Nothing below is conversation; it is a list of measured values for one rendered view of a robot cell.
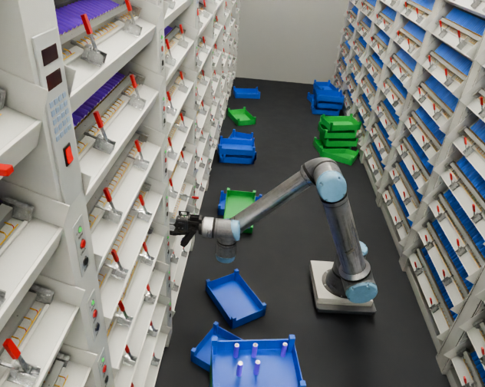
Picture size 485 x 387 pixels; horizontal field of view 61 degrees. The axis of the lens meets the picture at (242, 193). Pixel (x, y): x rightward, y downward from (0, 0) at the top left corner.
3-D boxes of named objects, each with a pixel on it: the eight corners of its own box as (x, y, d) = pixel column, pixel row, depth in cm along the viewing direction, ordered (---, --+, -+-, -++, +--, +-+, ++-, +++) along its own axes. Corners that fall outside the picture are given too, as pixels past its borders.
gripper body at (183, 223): (176, 210, 185) (203, 212, 185) (176, 225, 190) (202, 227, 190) (173, 219, 178) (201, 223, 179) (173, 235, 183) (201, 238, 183)
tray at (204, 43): (209, 54, 259) (217, 33, 252) (193, 84, 208) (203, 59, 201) (179, 39, 255) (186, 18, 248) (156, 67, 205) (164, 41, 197)
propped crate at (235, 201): (252, 233, 274) (252, 227, 268) (222, 230, 275) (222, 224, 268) (255, 196, 292) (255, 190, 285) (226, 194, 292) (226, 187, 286)
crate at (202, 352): (267, 361, 194) (269, 350, 190) (245, 395, 179) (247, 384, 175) (215, 331, 206) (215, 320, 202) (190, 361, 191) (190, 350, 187)
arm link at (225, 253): (235, 249, 200) (237, 229, 193) (235, 266, 190) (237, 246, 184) (216, 249, 200) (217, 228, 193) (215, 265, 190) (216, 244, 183)
